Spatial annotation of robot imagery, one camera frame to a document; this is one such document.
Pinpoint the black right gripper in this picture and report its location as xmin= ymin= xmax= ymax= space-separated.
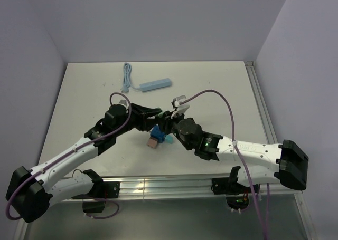
xmin=156 ymin=109 xmax=193 ymax=150

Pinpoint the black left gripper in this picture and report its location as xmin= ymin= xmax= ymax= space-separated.
xmin=114 ymin=103 xmax=162 ymax=137

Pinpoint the blue cube socket adapter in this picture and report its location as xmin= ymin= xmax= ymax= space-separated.
xmin=150 ymin=125 xmax=166 ymax=143

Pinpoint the teal charger plug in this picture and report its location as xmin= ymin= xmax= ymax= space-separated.
xmin=164 ymin=135 xmax=174 ymax=144

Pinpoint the pink charger plug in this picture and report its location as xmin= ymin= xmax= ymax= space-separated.
xmin=147 ymin=137 xmax=158 ymax=149

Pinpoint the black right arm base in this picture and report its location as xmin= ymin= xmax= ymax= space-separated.
xmin=211 ymin=177 xmax=252 ymax=213

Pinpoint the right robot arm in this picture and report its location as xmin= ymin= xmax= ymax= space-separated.
xmin=155 ymin=111 xmax=309 ymax=193

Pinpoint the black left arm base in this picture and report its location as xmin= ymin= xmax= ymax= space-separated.
xmin=72 ymin=181 xmax=120 ymax=219

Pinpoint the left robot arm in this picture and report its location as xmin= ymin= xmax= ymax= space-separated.
xmin=5 ymin=103 xmax=161 ymax=223

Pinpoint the light blue power strip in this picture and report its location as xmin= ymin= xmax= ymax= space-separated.
xmin=139 ymin=78 xmax=172 ymax=92

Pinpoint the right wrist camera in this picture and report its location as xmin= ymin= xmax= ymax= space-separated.
xmin=171 ymin=95 xmax=190 ymax=119

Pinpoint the light blue power cord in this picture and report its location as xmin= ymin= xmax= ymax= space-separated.
xmin=120 ymin=62 xmax=141 ymax=94

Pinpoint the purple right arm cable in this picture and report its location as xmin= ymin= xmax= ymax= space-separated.
xmin=179 ymin=89 xmax=271 ymax=240

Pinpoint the aluminium front rail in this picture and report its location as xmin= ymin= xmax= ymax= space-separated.
xmin=39 ymin=175 xmax=299 ymax=203

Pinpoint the aluminium side rail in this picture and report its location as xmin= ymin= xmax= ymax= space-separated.
xmin=244 ymin=61 xmax=280 ymax=155

